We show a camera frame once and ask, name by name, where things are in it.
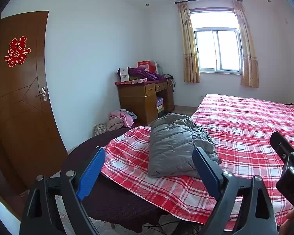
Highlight grey puffer jacket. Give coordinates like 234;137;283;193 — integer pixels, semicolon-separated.
148;113;221;178

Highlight pink clothes pile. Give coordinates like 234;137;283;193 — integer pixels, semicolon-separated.
106;109;137;131

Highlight purple clothes on desk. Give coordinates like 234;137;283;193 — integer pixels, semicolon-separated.
128;67;166;81

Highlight person's right hand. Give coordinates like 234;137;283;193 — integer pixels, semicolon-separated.
279;208;294;235

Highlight red white plaid bedsheet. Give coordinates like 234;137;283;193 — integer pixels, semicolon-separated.
102;94;294;225

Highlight brown wooden door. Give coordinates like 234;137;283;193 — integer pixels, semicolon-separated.
0;11;68;194

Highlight right beige curtain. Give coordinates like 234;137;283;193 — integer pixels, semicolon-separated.
233;0;259;88

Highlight beige curtain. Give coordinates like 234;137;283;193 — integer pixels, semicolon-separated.
233;0;259;88
178;2;200;83

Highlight patterned bag on floor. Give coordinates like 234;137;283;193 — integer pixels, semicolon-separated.
93;124;108;136

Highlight left beige curtain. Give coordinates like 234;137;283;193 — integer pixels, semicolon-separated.
178;2;200;83

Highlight stacked books in desk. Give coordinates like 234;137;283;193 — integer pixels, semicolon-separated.
157;97;164;118

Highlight wooden desk cabinet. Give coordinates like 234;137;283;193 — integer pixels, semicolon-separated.
116;76;175;126

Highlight flat red box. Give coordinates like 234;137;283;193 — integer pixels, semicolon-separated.
115;78;148;85

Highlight red box on desk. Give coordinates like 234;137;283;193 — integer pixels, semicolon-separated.
137;61;157;73

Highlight red double happiness sticker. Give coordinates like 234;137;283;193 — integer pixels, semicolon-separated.
4;36;31;67

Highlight white carton on desk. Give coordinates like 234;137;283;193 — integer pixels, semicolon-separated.
119;67;130;82

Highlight black curtain rod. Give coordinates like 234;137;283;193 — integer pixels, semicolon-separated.
174;0;243;5

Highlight silver door handle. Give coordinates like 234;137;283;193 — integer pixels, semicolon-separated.
36;87;48;102

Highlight window with white frame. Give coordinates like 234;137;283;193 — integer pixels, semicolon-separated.
190;7;243;74

